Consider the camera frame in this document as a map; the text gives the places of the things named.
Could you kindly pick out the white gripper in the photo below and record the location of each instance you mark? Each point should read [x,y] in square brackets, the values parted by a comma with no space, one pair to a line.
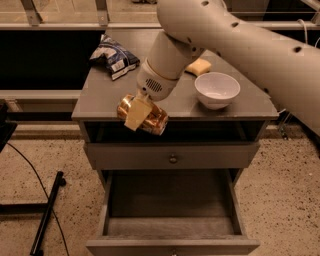
[154,83]

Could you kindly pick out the crushed orange soda can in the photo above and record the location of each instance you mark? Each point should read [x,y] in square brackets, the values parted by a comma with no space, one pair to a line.
[156,121]

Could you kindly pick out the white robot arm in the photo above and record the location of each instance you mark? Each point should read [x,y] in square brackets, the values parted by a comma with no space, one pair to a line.
[288,69]

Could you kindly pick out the grey wooden drawer cabinet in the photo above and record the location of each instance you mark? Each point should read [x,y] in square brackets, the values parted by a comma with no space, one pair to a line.
[189,121]

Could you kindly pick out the open grey middle drawer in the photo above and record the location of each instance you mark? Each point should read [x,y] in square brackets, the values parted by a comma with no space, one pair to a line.
[173,213]

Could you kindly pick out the blue white chip bag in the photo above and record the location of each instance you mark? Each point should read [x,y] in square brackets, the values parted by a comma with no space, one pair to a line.
[117,60]

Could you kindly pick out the yellow sponge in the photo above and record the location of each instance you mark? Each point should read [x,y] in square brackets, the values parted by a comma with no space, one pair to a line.
[198,67]

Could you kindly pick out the white bowl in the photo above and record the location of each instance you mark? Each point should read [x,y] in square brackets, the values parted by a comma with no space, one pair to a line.
[216,90]

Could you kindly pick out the black metal stand leg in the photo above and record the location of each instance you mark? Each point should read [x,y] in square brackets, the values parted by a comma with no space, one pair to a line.
[48,210]

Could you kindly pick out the metal railing frame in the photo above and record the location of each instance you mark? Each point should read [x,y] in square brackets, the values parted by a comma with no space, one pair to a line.
[89,14]

